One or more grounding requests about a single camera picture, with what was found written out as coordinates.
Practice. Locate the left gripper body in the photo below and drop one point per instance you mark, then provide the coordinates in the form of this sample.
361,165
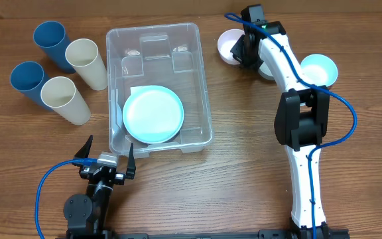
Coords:
110,182

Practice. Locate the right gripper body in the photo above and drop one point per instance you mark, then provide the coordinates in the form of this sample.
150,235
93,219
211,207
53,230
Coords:
248,53

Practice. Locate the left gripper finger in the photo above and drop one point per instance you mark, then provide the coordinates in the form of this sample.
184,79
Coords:
84,151
131,166

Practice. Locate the pink bowl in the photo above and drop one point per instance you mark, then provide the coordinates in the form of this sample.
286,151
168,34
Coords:
225,43

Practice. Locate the grey bowl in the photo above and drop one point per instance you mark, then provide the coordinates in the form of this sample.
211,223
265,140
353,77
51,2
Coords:
265,72

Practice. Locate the light blue plate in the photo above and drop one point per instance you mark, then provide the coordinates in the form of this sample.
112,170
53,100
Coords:
153,116

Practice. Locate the cream cup front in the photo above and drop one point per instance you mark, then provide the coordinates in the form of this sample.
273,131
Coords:
61,95

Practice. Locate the cream cup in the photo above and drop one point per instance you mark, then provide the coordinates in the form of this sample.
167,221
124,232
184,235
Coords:
84,56
61,95

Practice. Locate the light blue bowl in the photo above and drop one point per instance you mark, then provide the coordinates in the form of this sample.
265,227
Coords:
319,70

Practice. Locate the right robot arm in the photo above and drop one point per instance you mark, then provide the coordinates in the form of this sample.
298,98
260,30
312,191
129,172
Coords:
300,122

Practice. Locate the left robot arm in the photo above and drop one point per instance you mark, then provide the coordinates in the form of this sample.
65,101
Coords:
86,213

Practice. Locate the clear plastic storage bin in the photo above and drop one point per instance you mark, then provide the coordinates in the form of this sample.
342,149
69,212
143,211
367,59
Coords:
163,55

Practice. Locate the white label in bin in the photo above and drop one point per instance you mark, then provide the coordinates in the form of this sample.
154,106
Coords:
138,89

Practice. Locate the dark blue cup front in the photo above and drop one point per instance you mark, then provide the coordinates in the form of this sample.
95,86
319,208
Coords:
28,78

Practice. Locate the dark blue cup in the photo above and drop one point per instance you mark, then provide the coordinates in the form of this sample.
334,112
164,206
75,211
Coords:
28,78
51,37

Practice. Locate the cream cup rear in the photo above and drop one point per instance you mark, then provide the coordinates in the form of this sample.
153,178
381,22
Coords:
84,56

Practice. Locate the dark blue cup rear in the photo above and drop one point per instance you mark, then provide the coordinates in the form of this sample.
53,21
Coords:
51,37

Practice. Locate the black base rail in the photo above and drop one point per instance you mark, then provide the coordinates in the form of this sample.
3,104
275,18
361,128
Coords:
261,234

